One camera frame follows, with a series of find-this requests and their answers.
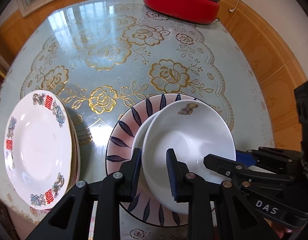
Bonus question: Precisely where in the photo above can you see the white bowl blue leaf pattern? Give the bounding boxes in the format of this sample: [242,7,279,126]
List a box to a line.
[106,93,197,228]

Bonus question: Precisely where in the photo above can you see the red bowl white inside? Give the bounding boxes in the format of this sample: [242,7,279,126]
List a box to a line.
[131,112,158,157]

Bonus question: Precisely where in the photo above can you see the person's right hand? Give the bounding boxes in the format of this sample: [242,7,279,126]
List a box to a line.
[265,218,294,239]

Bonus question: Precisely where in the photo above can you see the large pink floral rim plate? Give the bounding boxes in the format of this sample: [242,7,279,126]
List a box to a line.
[31,119,81,214]

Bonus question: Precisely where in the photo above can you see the red electric cooking pot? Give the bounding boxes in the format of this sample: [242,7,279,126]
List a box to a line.
[143,0,220,24]

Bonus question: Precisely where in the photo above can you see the white bowl with bear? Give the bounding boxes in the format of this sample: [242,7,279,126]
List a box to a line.
[142,100,236,215]

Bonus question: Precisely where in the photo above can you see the white plate red characters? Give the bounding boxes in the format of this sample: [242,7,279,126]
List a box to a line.
[3,90,73,210]
[66,110,81,192]

